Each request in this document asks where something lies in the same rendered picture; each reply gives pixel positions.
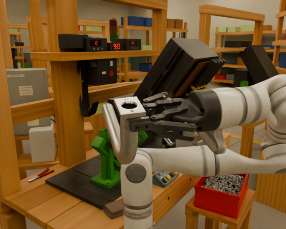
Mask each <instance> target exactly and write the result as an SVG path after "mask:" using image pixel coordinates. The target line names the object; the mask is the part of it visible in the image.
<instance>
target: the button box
mask: <svg viewBox="0 0 286 229"><path fill-rule="evenodd" d="M170 172H172V171H164V173H162V172H161V171H158V172H157V173H160V174H161V176H158V174H157V173H156V174H155V175H154V176H153V177H152V180H153V184H154V185H157V186H159V187H162V188H165V187H166V186H167V185H168V184H170V183H171V182H172V181H173V180H174V179H176V178H177V177H178V176H179V173H177V174H174V176H173V177H172V176H171V178H170V179H167V180H168V181H167V182H166V183H165V182H163V178H164V177H165V178H166V176H167V175H170Z"/></svg>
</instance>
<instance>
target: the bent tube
mask: <svg viewBox="0 0 286 229"><path fill-rule="evenodd" d="M114 104H115V107H116V109H117V111H118V114H119V116H120V125H119V123H118V119H117V117H116V114H115V111H114V109H113V106H112V105H111V104H104V105H103V106H102V113H103V116H104V120H105V123H106V127H107V130H108V134H109V137H110V141H111V144H112V148H113V151H114V154H115V156H116V158H117V160H118V161H119V162H120V163H121V164H130V163H132V162H133V160H134V159H135V156H136V153H137V147H138V132H127V131H126V129H125V121H126V119H131V118H137V117H142V116H146V111H145V110H144V108H143V106H142V105H141V103H140V101H139V100H138V98H137V97H127V98H119V99H114Z"/></svg>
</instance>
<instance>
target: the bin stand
mask: <svg viewBox="0 0 286 229"><path fill-rule="evenodd" d="M254 199H255V191H254V190H250V189H247V191H246V194H245V197H244V200H243V203H242V206H241V209H240V212H239V215H238V218H237V219H233V218H230V217H227V216H224V215H220V214H216V213H213V212H210V211H207V210H203V209H200V208H196V207H194V204H193V202H194V201H195V195H194V196H193V197H192V198H191V199H190V200H189V201H188V202H187V203H186V204H185V215H186V229H198V216H199V214H201V215H204V216H205V229H215V221H219V222H222V223H224V224H227V225H228V226H227V228H226V229H250V223H251V213H252V205H253V202H254Z"/></svg>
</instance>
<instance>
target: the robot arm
mask: <svg viewBox="0 0 286 229"><path fill-rule="evenodd" d="M142 106H143V108H144V110H145V111H146V116H142V117H137V118H131V119H126V121H125V129H126V131H127V132H138V131H145V130H150V131H151V132H156V133H157V137H160V138H168V139H180V140H188V141H193V140H194V139H195V133H196V132H197V134H198V135H199V137H200V138H201V139H202V140H203V142H204V143H205V144H206V145H200V146H191V147H179V148H170V149H153V148H137V153H136V156H135V159H134V160H133V162H132V163H130V164H122V165H121V169H120V179H121V194H122V198H123V225H124V229H155V222H153V180H152V172H158V171H173V172H178V173H181V174H186V175H190V176H195V177H209V176H221V175H231V174H286V74H280V75H276V76H273V77H271V78H269V79H267V80H265V81H262V82H260V83H257V84H255V85H252V86H245V87H236V88H213V89H204V90H193V91H191V92H190V93H189V94H188V96H187V97H186V98H184V99H181V98H173V99H171V98H169V97H168V92H162V93H159V94H156V95H153V96H151V97H148V98H145V99H143V105H142ZM161 108H162V113H160V112H161ZM154 110H155V112H154V113H149V112H152V111H154ZM266 118H267V130H266V132H265V134H264V136H263V138H262V141H261V151H262V155H263V159H264V160H258V159H251V158H248V157H245V156H242V155H240V154H238V153H236V152H234V151H232V150H230V149H228V148H227V145H226V142H225V140H224V137H223V134H222V129H226V128H231V127H233V126H237V125H242V124H251V123H257V122H261V121H263V120H265V119H266ZM171 130H173V132H168V131H171Z"/></svg>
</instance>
